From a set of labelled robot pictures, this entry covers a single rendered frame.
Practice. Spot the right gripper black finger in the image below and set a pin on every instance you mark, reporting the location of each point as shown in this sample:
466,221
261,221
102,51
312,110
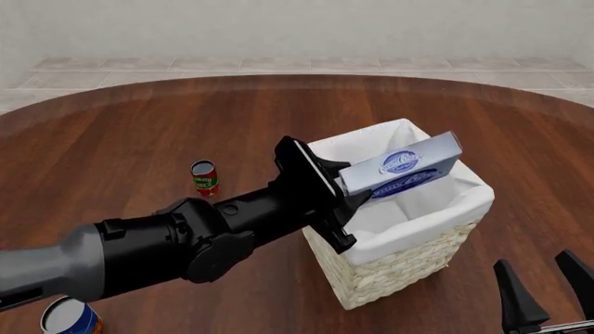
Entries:
577,278
517,299

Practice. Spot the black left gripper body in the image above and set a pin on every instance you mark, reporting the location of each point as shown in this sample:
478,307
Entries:
310,188

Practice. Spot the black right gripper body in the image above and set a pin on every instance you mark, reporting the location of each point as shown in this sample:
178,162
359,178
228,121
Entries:
557,328

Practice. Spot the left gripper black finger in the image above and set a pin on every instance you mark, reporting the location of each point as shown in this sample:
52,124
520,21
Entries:
355,202
331,166

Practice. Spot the blue-white cream cheese box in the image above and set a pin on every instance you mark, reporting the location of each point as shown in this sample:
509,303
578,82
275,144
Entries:
404,167

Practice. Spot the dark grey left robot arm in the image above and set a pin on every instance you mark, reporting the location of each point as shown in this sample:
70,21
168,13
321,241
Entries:
139,240

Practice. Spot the wicker basket with white liner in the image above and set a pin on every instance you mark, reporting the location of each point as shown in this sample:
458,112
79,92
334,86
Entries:
408,257

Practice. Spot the red tomato sauce tin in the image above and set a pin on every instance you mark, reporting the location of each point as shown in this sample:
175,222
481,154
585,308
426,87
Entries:
206,181

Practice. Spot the blue and orange tin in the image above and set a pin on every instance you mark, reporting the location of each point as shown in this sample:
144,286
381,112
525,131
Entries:
69,318

